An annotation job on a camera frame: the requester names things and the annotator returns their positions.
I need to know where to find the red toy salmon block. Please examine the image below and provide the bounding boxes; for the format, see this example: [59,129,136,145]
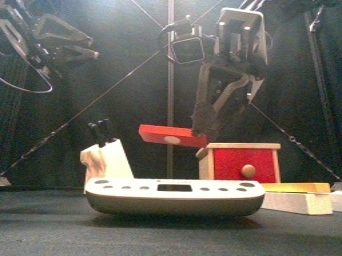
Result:
[138,123,210,149]

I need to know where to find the white toy rice block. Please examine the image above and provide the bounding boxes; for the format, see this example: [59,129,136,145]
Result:
[261,191,334,216]

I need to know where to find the white box red label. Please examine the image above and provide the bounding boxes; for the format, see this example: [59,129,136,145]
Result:
[195,142,283,185]

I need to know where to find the red drawer with wooden knob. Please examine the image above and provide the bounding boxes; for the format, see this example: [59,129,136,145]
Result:
[213,148,275,184]

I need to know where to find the white toy kitchen scale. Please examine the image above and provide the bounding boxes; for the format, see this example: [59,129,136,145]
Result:
[83,176,267,220]

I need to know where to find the yellow toy wooden block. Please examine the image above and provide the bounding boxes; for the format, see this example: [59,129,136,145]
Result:
[261,182,333,194]

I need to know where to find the vertical metal frame pole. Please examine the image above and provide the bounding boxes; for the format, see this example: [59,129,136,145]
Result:
[167,0,175,180]

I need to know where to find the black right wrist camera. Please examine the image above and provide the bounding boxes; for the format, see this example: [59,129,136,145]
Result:
[170,34,207,65]

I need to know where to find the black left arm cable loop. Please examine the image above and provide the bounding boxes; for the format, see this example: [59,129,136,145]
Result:
[0,56,55,95]

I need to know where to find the black metal frame post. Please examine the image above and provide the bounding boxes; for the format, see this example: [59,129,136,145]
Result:
[303,4,336,168]

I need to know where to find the black camera cable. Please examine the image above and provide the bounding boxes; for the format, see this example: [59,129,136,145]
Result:
[157,18,197,64]

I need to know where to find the black toy knife handle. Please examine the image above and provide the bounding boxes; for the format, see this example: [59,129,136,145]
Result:
[96,119,112,144]
[87,122,107,148]

